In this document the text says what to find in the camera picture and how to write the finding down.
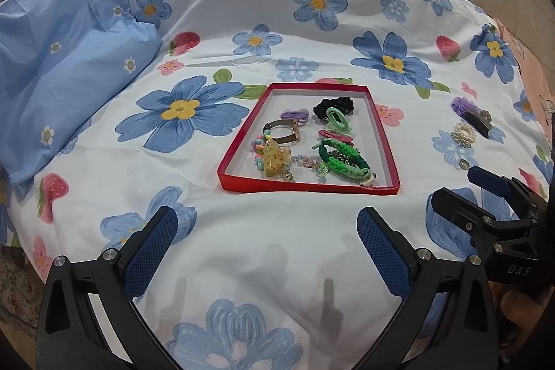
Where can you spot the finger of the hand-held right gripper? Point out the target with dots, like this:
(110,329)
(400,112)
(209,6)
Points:
(459,209)
(490,181)

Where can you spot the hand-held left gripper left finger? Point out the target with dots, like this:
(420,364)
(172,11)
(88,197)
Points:
(149,257)

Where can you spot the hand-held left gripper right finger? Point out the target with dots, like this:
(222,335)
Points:
(383,253)

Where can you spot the red shallow box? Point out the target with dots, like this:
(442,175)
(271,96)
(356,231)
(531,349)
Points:
(236,179)

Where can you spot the pink snap hair clips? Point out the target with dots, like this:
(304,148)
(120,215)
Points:
(334,135)

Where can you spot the mint green hair clip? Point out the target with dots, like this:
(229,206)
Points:
(336,122)

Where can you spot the yellow hair claw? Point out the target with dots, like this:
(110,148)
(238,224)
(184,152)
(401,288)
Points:
(274,162)

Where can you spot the person's right hand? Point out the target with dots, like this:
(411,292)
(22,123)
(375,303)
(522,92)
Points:
(518,311)

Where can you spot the black hair claw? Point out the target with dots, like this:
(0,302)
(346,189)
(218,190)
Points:
(477,124)

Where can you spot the purple scrunchie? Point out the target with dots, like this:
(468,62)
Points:
(462,105)

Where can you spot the pink printed cloth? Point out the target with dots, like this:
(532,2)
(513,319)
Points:
(524,58)

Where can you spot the patterned rug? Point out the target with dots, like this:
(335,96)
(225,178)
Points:
(15,292)

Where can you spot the black scrunchie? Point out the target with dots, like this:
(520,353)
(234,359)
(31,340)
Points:
(323,106)

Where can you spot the blue pillow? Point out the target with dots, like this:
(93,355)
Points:
(65,62)

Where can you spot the floral bedsheet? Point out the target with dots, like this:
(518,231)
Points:
(277,49)

